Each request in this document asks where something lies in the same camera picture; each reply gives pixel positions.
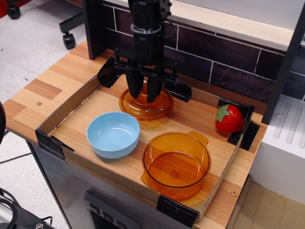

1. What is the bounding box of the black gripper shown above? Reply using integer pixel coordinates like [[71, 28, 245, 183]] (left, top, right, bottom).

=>
[[113, 25, 178, 103]]

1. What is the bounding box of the orange transparent pot lid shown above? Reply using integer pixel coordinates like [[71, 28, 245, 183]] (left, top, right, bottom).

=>
[[119, 83, 174, 121]]

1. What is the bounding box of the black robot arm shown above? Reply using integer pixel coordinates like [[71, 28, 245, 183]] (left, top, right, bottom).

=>
[[113, 0, 178, 103]]

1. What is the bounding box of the orange transparent pot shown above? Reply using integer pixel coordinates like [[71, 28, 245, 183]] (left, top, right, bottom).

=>
[[141, 131, 212, 200]]

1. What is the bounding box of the light blue bowl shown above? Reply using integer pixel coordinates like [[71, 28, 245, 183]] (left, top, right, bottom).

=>
[[86, 112, 140, 159]]

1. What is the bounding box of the red toy strawberry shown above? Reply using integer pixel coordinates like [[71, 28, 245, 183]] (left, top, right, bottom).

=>
[[215, 104, 245, 133]]

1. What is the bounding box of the black office chair base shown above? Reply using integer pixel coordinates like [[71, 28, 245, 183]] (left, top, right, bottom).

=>
[[59, 12, 84, 50]]

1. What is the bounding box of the grey oven control panel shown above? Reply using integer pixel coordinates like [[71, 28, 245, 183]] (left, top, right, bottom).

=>
[[84, 192, 141, 229]]

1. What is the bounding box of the black chair caster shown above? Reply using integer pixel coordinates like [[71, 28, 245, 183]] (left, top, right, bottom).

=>
[[7, 0, 21, 20]]

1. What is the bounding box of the black left shelf post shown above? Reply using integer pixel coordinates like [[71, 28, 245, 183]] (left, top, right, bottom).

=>
[[82, 0, 114, 60]]

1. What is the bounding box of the black shelf post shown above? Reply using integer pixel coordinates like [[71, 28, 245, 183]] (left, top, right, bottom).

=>
[[261, 5, 305, 125], [82, 0, 114, 60]]

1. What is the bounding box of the black right shelf post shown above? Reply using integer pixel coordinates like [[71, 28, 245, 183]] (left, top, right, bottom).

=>
[[261, 5, 305, 125]]

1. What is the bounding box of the black cable on floor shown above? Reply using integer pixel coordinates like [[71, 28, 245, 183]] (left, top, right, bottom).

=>
[[0, 187, 53, 226]]

